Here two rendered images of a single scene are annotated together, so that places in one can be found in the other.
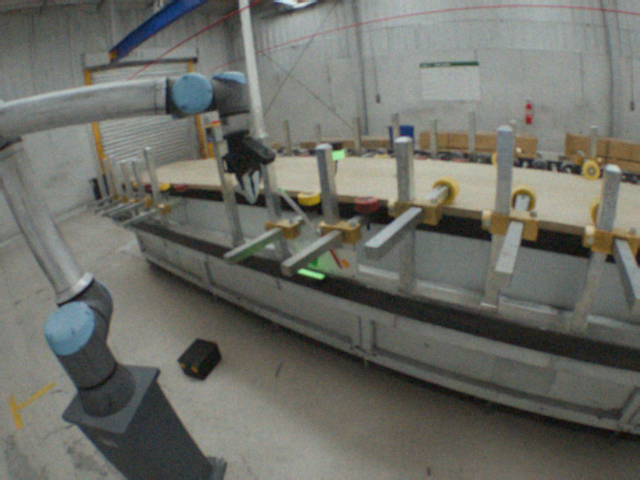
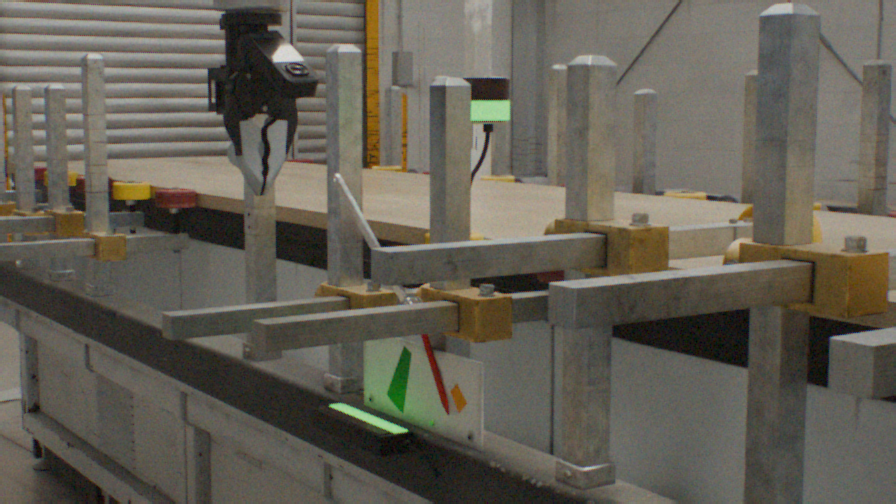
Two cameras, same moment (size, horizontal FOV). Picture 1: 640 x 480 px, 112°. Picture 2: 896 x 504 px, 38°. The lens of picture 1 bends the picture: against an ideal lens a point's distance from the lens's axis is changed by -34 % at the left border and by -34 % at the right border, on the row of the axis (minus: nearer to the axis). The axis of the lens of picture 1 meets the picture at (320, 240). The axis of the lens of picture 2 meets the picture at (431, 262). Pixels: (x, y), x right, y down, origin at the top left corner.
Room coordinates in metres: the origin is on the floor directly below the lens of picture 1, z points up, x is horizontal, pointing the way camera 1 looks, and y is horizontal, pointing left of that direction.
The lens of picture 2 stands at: (-0.49, -0.46, 1.09)
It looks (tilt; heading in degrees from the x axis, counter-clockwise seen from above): 7 degrees down; 17
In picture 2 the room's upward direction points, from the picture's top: straight up
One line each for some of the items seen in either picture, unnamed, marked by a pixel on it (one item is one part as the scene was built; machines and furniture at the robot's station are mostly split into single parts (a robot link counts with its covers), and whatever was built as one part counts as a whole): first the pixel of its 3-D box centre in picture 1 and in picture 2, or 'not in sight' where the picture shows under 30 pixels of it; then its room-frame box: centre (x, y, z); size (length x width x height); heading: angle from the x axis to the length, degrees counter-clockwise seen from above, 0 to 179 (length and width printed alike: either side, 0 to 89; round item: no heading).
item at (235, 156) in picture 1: (239, 152); (249, 66); (0.93, 0.20, 1.13); 0.09 x 0.08 x 0.12; 51
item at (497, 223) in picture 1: (510, 222); (801, 275); (0.61, -0.44, 0.95); 0.14 x 0.06 x 0.05; 50
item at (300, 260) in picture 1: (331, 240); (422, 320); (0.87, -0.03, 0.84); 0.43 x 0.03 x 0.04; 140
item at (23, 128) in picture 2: (130, 193); (25, 191); (2.07, 1.29, 0.88); 0.04 x 0.04 x 0.48; 50
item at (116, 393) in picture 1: (100, 381); not in sight; (0.53, 0.66, 0.65); 0.19 x 0.19 x 0.10
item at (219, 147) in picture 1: (228, 195); (259, 208); (1.28, 0.35, 0.93); 0.05 x 0.05 x 0.45; 50
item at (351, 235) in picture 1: (339, 231); (462, 310); (0.93, -0.06, 0.85); 0.14 x 0.06 x 0.05; 50
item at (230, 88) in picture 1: (230, 94); not in sight; (0.92, 0.20, 1.30); 0.10 x 0.09 x 0.12; 113
